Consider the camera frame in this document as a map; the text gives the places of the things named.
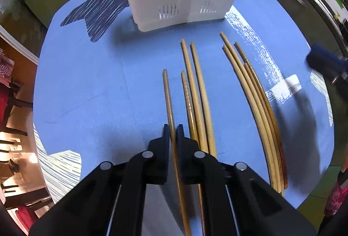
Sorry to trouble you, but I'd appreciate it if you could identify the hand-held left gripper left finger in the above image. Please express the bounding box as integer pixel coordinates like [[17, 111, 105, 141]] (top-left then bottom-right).
[[28, 124, 171, 236]]

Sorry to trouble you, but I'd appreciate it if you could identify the blue printed tablecloth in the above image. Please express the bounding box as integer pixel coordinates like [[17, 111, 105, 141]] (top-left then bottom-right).
[[33, 0, 338, 211]]

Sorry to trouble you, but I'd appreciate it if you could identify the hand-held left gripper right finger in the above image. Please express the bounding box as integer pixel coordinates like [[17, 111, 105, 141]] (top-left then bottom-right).
[[176, 124, 317, 236]]

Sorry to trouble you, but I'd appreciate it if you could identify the person's pink patterned clothing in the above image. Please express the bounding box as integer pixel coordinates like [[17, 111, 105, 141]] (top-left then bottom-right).
[[325, 168, 348, 216]]

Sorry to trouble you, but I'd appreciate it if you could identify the dark wooden chair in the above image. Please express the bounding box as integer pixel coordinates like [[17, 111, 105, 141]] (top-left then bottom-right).
[[0, 81, 34, 136], [0, 184, 53, 234]]

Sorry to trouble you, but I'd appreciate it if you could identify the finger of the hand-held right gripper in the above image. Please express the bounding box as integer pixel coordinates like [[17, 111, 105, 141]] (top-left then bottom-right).
[[306, 44, 348, 82]]

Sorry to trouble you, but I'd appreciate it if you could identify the red checkered cloth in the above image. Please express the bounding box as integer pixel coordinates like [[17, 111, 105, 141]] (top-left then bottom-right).
[[0, 48, 15, 86]]

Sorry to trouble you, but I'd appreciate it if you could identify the floral glass sliding door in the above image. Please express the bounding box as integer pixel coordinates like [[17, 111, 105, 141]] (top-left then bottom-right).
[[0, 0, 49, 65]]

